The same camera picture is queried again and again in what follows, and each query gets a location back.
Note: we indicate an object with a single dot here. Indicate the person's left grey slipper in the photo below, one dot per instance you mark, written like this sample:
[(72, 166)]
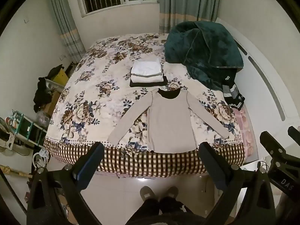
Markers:
[(147, 192)]

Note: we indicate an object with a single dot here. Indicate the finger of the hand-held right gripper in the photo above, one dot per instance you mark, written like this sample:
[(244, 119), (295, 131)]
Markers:
[(273, 141), (294, 133)]

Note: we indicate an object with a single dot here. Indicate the white bed headboard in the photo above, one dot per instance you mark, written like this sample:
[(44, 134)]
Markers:
[(264, 82)]

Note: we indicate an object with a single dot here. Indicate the white wall switch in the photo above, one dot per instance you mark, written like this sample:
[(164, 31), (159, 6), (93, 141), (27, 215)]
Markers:
[(26, 20)]

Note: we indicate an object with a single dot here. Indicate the person's right grey slipper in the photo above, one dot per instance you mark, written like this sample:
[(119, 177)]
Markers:
[(171, 192)]

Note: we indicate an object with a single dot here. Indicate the dark green plush blanket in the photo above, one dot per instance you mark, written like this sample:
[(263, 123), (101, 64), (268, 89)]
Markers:
[(206, 49)]

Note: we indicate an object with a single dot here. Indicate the person's dark pants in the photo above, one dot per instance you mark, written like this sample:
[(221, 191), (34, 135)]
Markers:
[(159, 212)]

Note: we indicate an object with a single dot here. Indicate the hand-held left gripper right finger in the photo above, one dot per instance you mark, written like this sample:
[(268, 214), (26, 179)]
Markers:
[(211, 164)]

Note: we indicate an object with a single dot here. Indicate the person's grey slipper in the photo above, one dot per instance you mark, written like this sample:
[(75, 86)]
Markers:
[(171, 192), (147, 192)]

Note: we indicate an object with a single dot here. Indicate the cardboard box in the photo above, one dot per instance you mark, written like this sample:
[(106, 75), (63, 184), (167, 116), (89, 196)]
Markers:
[(50, 103)]

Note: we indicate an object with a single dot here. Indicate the yellow box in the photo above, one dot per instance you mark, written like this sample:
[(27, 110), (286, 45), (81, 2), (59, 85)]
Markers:
[(60, 76)]

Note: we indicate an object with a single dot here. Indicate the pink bed sheet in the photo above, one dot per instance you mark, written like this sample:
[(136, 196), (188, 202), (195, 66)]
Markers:
[(246, 126)]

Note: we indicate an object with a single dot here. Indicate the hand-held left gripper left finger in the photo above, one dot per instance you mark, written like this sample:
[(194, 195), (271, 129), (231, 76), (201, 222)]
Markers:
[(90, 163)]

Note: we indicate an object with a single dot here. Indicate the folded cream garment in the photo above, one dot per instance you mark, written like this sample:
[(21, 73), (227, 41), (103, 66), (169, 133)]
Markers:
[(146, 77)]

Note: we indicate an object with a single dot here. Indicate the green storage rack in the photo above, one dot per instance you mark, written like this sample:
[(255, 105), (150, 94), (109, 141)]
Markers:
[(25, 124)]

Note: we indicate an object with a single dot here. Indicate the beige long-sleeve shirt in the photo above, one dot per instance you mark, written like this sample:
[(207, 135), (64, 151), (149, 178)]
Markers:
[(170, 119)]

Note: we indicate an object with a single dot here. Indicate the pile of black clothes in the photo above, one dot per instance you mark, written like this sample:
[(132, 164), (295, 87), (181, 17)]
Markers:
[(42, 93)]

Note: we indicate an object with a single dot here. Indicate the floral bed blanket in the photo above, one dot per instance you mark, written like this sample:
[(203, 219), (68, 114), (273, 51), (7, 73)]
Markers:
[(107, 103)]

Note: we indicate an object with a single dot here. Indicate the black grey striped cloth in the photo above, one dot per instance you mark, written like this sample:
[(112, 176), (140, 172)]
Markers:
[(233, 95)]

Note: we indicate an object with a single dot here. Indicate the green striped curtain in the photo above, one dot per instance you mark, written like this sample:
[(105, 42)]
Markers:
[(64, 23), (187, 2)]

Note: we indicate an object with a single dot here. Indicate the folded white garment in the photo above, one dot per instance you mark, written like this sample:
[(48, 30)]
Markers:
[(145, 67)]

